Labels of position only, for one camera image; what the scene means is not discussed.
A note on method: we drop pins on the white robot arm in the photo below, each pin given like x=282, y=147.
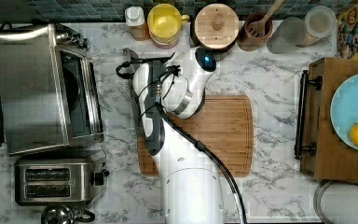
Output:
x=190, y=180

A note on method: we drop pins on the black pan inside oven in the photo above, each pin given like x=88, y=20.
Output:
x=71, y=85

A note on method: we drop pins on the stainless steel toaster oven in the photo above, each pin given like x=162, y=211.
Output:
x=34, y=109

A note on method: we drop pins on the bamboo cutting board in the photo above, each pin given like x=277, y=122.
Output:
x=225, y=126

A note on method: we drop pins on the black pot under lid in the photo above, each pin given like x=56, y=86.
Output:
x=195, y=42

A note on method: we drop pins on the yellow mug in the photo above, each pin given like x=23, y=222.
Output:
x=164, y=23

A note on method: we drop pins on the round wooden lid with knob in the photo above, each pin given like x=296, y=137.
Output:
x=217, y=12

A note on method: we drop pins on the white capped bottle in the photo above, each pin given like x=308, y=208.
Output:
x=135, y=19

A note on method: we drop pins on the brown wooden utensil cup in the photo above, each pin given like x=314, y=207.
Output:
x=252, y=37

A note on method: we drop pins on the wooden spatula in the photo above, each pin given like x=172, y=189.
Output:
x=261, y=21

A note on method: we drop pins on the steel kettle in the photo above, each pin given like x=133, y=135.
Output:
x=63, y=214

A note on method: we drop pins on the round steel sink rim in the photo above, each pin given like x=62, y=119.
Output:
x=317, y=200

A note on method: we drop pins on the clear container with lid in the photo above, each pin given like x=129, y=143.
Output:
x=319, y=23

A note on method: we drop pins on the light blue plate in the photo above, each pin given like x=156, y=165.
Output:
x=344, y=109

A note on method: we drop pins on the wooden tray with black handle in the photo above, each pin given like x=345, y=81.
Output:
x=320, y=151

